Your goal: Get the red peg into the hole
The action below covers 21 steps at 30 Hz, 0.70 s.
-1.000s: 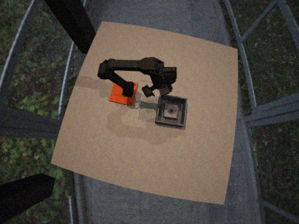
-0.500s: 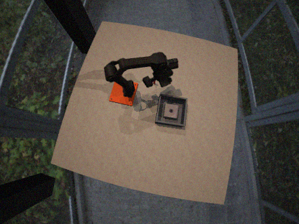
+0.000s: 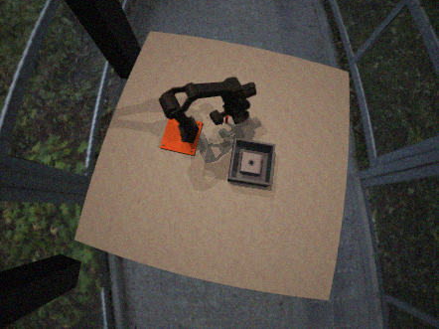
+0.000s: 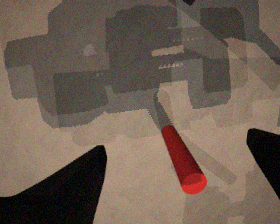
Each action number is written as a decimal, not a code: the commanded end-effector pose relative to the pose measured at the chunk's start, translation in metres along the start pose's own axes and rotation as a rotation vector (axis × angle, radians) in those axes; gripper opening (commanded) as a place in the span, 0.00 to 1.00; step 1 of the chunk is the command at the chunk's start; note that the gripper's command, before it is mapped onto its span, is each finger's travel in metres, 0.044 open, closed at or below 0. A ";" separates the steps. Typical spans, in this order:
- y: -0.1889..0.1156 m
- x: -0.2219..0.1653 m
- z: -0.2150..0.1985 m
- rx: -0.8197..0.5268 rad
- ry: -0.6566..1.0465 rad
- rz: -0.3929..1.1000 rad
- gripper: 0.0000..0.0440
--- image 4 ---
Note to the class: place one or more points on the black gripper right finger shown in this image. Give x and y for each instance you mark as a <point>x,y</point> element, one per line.
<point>265,147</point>

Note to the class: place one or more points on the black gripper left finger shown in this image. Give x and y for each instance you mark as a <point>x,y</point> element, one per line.
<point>68,196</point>

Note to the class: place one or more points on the red peg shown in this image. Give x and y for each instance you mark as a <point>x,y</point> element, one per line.
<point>189,173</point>

